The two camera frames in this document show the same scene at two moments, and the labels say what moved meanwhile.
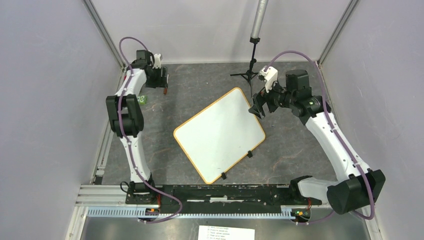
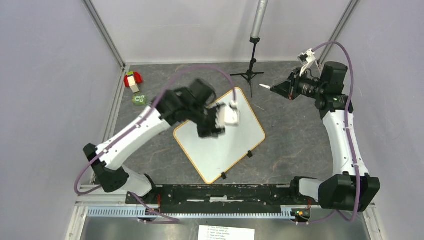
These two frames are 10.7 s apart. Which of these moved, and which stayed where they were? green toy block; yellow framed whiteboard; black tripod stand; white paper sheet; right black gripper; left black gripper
Moved: left black gripper; right black gripper
Stayed: white paper sheet; green toy block; yellow framed whiteboard; black tripod stand
